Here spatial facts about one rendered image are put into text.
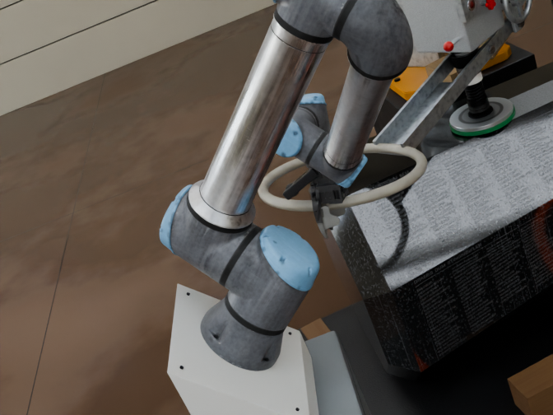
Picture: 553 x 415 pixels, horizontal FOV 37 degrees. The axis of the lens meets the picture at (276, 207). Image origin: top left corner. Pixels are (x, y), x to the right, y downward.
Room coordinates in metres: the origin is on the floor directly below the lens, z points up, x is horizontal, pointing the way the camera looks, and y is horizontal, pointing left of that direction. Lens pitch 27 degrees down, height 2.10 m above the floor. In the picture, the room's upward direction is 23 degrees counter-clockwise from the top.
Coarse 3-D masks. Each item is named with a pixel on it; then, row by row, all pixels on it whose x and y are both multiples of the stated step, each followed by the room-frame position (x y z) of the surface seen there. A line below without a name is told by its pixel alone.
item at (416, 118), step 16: (496, 32) 2.48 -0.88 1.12; (496, 48) 2.47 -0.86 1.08; (448, 64) 2.50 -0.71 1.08; (480, 64) 2.41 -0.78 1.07; (432, 80) 2.44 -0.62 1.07; (464, 80) 2.36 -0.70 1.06; (416, 96) 2.39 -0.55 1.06; (432, 96) 2.41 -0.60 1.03; (448, 96) 2.31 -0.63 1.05; (400, 112) 2.34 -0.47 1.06; (416, 112) 2.37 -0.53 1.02; (432, 112) 2.26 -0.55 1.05; (384, 128) 2.30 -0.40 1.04; (400, 128) 2.33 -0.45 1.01; (416, 128) 2.21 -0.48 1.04; (400, 144) 2.25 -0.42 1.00; (416, 144) 2.20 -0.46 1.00
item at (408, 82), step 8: (504, 48) 3.15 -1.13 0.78; (496, 56) 3.12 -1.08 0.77; (504, 56) 3.12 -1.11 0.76; (488, 64) 3.11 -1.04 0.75; (408, 72) 3.31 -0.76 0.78; (416, 72) 3.27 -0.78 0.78; (424, 72) 3.24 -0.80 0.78; (400, 80) 3.27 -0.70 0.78; (408, 80) 3.23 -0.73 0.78; (416, 80) 3.20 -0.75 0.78; (424, 80) 3.17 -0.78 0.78; (392, 88) 3.29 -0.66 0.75; (400, 88) 3.19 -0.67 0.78; (408, 88) 3.15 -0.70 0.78; (416, 88) 3.12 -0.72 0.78; (408, 96) 3.12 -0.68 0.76
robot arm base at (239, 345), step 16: (224, 304) 1.52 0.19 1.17; (208, 320) 1.52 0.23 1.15; (224, 320) 1.49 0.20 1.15; (240, 320) 1.46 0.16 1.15; (208, 336) 1.49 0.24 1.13; (224, 336) 1.47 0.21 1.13; (240, 336) 1.45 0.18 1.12; (256, 336) 1.45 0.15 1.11; (272, 336) 1.46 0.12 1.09; (224, 352) 1.45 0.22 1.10; (240, 352) 1.44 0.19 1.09; (256, 352) 1.44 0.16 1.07; (272, 352) 1.46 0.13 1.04; (256, 368) 1.44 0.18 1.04
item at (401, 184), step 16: (368, 144) 2.29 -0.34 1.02; (384, 144) 2.25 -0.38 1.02; (416, 160) 2.05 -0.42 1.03; (272, 176) 2.22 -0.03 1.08; (416, 176) 1.93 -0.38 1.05; (368, 192) 1.88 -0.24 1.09; (384, 192) 1.87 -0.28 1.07; (288, 208) 1.95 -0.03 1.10; (304, 208) 1.91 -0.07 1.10; (336, 208) 1.88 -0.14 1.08
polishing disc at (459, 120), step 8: (496, 104) 2.49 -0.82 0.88; (504, 104) 2.46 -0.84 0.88; (512, 104) 2.44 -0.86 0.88; (456, 112) 2.55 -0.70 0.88; (464, 112) 2.52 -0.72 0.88; (496, 112) 2.43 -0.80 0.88; (504, 112) 2.41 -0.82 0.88; (512, 112) 2.40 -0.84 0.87; (456, 120) 2.49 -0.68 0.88; (464, 120) 2.47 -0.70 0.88; (472, 120) 2.44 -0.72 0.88; (480, 120) 2.42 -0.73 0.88; (488, 120) 2.40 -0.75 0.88; (496, 120) 2.37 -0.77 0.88; (456, 128) 2.45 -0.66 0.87; (464, 128) 2.41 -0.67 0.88; (472, 128) 2.39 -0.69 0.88; (480, 128) 2.38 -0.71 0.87
